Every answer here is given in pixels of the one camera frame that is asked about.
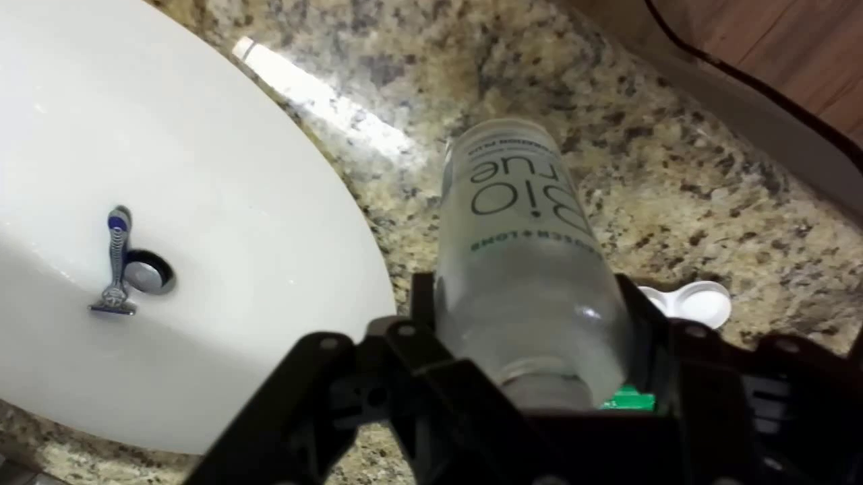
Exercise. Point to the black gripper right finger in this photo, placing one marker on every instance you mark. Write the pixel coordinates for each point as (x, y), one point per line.
(736, 432)

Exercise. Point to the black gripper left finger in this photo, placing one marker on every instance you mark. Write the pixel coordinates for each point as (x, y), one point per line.
(358, 421)

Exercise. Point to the clear BioTrue bottle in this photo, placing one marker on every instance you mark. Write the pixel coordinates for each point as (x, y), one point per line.
(528, 271)

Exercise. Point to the small green round cap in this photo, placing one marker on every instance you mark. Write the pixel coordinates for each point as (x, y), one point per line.
(629, 399)

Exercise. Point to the metal sink drain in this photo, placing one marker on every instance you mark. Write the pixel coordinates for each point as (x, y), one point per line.
(152, 274)

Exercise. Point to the white sink basin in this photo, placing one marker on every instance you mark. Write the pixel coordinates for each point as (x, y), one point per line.
(224, 180)

